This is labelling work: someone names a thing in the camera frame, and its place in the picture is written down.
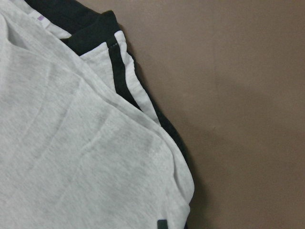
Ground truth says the grey cartoon print t-shirt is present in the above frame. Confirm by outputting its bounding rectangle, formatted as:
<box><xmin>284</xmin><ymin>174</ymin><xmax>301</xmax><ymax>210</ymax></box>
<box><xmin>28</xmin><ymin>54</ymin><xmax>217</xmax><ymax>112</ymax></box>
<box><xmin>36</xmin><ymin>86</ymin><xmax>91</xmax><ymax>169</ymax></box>
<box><xmin>0</xmin><ymin>0</ymin><xmax>194</xmax><ymax>229</ymax></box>

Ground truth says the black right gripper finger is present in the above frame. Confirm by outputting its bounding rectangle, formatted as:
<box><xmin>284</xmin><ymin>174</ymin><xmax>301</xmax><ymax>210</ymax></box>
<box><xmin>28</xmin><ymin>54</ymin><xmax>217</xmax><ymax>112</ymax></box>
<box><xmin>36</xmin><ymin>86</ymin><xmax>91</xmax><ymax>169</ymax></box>
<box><xmin>157</xmin><ymin>219</ymin><xmax>168</xmax><ymax>229</ymax></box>

